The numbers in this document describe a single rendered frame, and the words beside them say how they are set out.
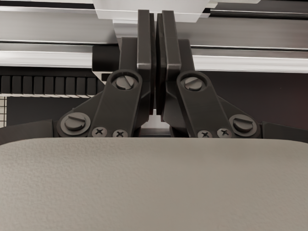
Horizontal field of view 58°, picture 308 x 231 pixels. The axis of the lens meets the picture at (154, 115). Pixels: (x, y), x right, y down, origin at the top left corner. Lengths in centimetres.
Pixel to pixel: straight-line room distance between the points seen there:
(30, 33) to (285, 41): 41
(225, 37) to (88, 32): 22
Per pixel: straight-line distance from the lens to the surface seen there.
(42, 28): 49
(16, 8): 27
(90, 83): 60
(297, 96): 84
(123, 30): 27
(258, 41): 50
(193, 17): 25
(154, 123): 22
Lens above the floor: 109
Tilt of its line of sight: 1 degrees down
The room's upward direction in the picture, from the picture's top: 179 degrees counter-clockwise
